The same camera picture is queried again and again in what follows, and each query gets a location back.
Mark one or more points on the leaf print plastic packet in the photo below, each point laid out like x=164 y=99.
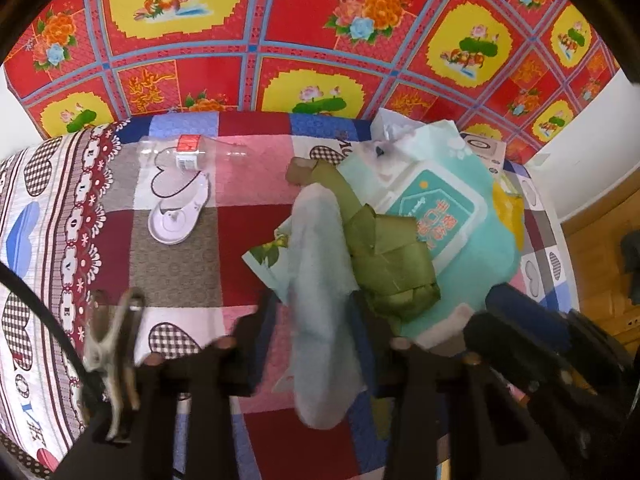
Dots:
x=265 y=255

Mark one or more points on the teal wet wipes pack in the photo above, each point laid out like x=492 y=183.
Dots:
x=450 y=220

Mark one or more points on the yellow plastic packet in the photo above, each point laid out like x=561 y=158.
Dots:
x=507 y=210

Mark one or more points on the checked heart print bed sheet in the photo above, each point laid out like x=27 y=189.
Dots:
x=175 y=275

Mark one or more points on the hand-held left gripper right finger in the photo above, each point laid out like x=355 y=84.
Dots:
x=380 y=360

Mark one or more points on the red floral cloth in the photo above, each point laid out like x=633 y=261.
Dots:
x=300 y=35

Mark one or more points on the olive green ribbon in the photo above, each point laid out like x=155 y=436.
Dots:
x=395 y=260

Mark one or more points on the white plastic flip lid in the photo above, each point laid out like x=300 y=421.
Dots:
x=175 y=215

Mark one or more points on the pale blue wet wipe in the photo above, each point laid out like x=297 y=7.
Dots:
x=320 y=285

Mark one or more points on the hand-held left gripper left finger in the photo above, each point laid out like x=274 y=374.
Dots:
x=252 y=355

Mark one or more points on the white blue device box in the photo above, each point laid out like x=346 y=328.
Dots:
x=480 y=147

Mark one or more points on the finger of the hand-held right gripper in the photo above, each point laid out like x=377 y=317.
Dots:
x=525 y=320

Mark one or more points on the clear plastic bottle red label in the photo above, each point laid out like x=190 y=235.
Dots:
x=215 y=152

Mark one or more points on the metal spring clip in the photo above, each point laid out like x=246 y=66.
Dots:
x=117 y=355

